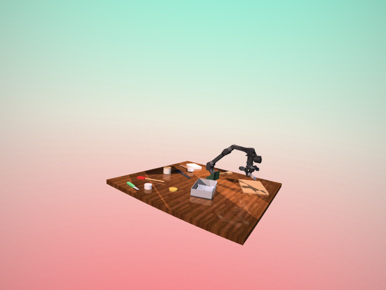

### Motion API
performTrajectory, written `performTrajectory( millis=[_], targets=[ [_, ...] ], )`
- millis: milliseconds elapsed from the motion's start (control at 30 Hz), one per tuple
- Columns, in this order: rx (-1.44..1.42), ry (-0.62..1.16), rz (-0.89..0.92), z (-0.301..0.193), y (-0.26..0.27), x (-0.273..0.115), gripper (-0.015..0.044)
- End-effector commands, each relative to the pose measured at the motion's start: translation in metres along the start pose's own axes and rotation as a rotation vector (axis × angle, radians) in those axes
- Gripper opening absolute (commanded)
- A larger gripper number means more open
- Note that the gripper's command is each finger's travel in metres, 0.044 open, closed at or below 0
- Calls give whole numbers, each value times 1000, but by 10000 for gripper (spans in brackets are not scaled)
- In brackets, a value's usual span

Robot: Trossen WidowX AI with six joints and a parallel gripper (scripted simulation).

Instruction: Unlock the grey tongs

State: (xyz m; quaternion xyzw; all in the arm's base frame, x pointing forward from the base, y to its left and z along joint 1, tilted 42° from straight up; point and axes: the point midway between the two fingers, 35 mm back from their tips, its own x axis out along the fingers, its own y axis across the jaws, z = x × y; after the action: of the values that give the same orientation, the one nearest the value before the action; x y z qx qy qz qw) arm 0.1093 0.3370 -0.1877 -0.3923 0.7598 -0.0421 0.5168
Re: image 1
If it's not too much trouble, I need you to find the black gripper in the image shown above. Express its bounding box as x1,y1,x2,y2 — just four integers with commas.
239,161,254,177

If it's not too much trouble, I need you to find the grey short cylinder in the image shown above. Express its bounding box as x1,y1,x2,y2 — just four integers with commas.
144,183,152,190

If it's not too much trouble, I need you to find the grey roasting tin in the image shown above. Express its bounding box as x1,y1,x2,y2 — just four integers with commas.
190,178,217,199

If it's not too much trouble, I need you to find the light wooden cutting board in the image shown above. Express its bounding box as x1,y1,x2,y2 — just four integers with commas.
238,179,269,195

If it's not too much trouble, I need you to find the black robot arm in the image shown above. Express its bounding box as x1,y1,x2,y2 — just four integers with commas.
206,145,262,174

